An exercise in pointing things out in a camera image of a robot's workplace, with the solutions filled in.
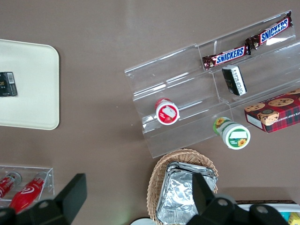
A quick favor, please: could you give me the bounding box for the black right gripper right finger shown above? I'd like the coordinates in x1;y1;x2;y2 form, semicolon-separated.
185;173;288;225

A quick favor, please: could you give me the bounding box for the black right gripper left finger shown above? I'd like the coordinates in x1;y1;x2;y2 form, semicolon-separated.
0;173;88;225

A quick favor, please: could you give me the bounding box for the tan oval wicker basket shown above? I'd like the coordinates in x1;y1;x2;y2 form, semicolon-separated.
146;149;218;223

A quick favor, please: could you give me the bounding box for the cream plastic tray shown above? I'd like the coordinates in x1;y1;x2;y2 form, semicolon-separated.
0;39;60;130

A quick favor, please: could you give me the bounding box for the clear acrylic bottle box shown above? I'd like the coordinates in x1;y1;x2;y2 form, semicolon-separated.
0;165;55;208

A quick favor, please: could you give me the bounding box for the aluminium foil container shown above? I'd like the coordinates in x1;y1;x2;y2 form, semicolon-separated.
166;161;218;188
156;168;213;225

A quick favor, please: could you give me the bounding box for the red cola bottle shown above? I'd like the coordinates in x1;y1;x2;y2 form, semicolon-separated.
9;172;49;214
0;172;23;200

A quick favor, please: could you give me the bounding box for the white plate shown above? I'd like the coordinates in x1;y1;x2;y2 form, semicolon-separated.
130;219;153;225

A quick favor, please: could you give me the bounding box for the green sunflower lid cup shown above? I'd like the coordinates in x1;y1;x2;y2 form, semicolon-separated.
212;116;251;150

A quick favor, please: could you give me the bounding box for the white bin with dark rim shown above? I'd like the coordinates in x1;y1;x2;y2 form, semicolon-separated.
235;200;300;225

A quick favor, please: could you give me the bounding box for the red lid yogurt cup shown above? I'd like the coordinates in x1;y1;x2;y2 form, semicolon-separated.
155;97;180;126

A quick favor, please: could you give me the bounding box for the yellow packet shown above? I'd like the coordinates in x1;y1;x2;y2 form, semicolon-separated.
288;212;300;225

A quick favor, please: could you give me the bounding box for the red tartan cookie box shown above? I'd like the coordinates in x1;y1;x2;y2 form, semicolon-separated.
244;88;300;134

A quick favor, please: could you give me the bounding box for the black snack packet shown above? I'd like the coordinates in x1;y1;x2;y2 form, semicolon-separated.
221;65;248;97
0;72;18;98

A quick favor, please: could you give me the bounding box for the clear acrylic tiered display stand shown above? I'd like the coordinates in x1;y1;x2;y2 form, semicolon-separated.
124;9;300;159

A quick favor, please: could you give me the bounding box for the Snickers chocolate bar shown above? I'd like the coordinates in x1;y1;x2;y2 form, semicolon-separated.
202;44;253;71
245;13;293;51

